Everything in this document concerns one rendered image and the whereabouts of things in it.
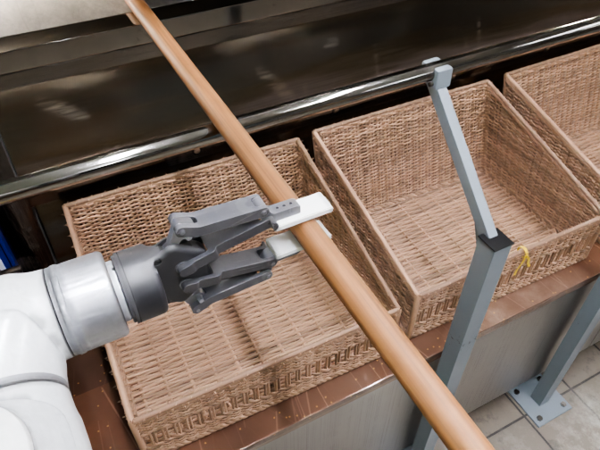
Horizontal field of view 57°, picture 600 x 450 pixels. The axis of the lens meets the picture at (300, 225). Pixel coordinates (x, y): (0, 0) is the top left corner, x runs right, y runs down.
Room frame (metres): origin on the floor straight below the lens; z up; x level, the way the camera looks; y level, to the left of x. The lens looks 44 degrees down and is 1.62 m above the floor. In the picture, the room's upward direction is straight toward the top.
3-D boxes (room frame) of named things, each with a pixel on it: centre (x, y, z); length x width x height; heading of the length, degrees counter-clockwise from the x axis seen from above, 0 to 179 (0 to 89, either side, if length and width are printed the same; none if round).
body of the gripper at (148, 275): (0.37, 0.14, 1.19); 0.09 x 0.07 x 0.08; 118
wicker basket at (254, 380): (0.77, 0.15, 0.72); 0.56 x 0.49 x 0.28; 116
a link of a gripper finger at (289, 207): (0.43, 0.02, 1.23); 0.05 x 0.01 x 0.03; 118
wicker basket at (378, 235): (1.04, -0.38, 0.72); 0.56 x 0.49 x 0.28; 117
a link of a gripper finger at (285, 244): (0.45, 0.00, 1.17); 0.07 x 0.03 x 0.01; 118
